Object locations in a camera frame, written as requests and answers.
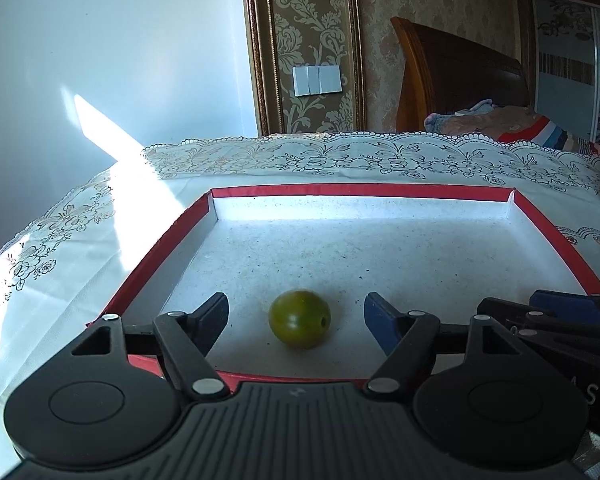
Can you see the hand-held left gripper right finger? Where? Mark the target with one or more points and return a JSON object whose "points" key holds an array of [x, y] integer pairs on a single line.
{"points": [[380, 320]]}

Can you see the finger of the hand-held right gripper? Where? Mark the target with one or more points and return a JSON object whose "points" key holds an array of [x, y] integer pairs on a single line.
{"points": [[565, 305], [505, 310]]}

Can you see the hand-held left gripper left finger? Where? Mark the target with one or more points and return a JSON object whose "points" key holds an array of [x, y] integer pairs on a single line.
{"points": [[214, 312]]}

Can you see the red-edged white tray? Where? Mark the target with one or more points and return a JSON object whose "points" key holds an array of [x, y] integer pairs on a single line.
{"points": [[380, 240]]}

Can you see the round green fruit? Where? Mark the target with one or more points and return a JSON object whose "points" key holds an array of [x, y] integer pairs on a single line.
{"points": [[297, 317]]}

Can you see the white lace tablecloth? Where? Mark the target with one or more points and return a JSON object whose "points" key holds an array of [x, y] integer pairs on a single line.
{"points": [[330, 160]]}

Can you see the red white blue striped cloth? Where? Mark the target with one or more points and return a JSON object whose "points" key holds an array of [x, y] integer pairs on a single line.
{"points": [[555, 135]]}

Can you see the pink quilt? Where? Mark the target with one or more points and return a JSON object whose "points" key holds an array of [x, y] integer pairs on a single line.
{"points": [[505, 122]]}

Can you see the light blue cloth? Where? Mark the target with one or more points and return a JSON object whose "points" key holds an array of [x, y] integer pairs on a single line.
{"points": [[442, 120]]}

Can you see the brown wooden headboard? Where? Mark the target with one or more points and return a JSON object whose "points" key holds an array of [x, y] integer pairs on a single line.
{"points": [[455, 75]]}

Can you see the wardrobe with patterned sliding door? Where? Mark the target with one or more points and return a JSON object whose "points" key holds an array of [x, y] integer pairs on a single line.
{"points": [[565, 50]]}

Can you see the white wall switch panel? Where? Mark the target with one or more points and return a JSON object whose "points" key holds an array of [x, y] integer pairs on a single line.
{"points": [[317, 80]]}

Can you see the gold ornate wall frame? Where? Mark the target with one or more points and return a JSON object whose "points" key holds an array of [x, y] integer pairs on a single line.
{"points": [[310, 20]]}

